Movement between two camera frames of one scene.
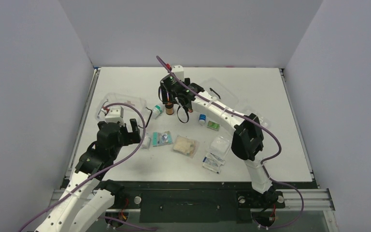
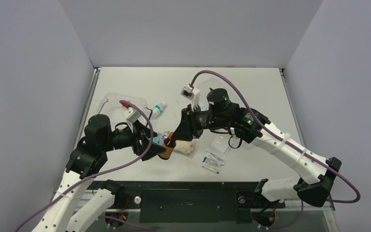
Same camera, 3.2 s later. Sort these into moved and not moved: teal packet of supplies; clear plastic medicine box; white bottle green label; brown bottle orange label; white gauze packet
Moved: brown bottle orange label
Not moved: teal packet of supplies; clear plastic medicine box; white bottle green label; white gauze packet
